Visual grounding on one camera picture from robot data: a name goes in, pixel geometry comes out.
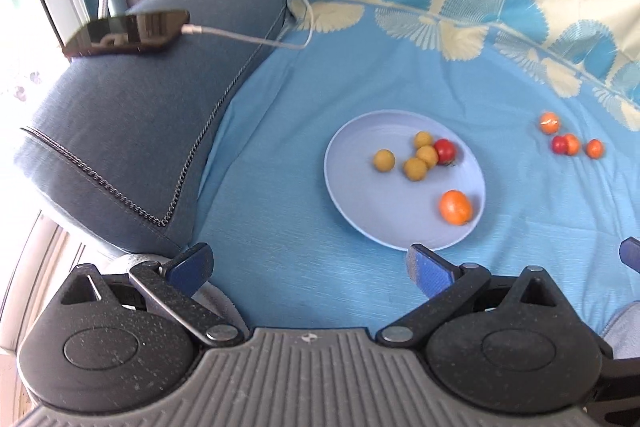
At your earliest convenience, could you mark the orange fruit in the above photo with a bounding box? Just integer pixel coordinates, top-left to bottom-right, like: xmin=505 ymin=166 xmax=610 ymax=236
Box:
xmin=438 ymin=190 xmax=473 ymax=227

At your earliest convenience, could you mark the small orange kumquat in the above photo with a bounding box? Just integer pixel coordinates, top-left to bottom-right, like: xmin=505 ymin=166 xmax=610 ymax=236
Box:
xmin=538 ymin=112 xmax=561 ymax=135
xmin=564 ymin=133 xmax=582 ymax=156
xmin=585 ymin=139 xmax=605 ymax=159

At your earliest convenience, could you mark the small tan longan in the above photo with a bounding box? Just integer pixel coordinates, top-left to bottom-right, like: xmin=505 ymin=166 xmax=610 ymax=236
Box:
xmin=402 ymin=157 xmax=428 ymax=182
xmin=416 ymin=145 xmax=439 ymax=169

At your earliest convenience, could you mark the red cherry tomato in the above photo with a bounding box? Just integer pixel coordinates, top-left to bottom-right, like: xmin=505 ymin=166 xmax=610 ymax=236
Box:
xmin=551 ymin=135 xmax=568 ymax=155
xmin=433 ymin=139 xmax=457 ymax=166

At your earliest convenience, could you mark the large yellow-brown longan fruit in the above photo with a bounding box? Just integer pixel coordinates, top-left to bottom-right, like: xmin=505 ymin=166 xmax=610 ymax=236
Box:
xmin=413 ymin=131 xmax=434 ymax=150

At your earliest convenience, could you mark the small orange kumquat back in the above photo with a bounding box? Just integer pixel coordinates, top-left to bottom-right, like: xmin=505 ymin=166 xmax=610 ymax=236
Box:
xmin=538 ymin=112 xmax=561 ymax=135

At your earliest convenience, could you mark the grey fluffy cushion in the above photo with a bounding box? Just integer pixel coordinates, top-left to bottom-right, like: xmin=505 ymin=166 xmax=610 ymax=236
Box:
xmin=602 ymin=301 xmax=640 ymax=360

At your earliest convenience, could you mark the light blue round plate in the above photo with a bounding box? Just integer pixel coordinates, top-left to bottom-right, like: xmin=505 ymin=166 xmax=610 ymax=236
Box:
xmin=323 ymin=109 xmax=486 ymax=251

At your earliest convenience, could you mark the red cherry tomato on plate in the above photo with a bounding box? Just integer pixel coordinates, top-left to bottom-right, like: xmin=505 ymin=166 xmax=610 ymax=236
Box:
xmin=433 ymin=139 xmax=457 ymax=166

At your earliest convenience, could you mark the blue sofa armrest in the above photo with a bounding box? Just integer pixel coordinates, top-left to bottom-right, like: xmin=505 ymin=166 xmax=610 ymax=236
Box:
xmin=15 ymin=0 xmax=286 ymax=257

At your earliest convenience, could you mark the blue patterned bed sheet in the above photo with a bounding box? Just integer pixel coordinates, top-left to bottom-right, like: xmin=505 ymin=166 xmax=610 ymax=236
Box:
xmin=198 ymin=0 xmax=639 ymax=331

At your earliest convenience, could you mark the black smartphone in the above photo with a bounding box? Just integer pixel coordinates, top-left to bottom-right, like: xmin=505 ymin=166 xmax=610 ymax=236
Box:
xmin=62 ymin=10 xmax=190 ymax=58

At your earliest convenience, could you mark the white charging cable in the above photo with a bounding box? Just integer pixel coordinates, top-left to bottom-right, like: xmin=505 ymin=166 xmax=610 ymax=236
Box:
xmin=180 ymin=0 xmax=316 ymax=52

